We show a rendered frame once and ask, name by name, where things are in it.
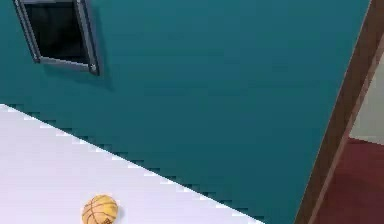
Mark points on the orange basketball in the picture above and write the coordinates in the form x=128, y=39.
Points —
x=99, y=210

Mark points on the grey framed dark picture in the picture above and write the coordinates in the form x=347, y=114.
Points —
x=56, y=33

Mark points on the brown door frame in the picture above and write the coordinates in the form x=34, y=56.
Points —
x=343, y=116

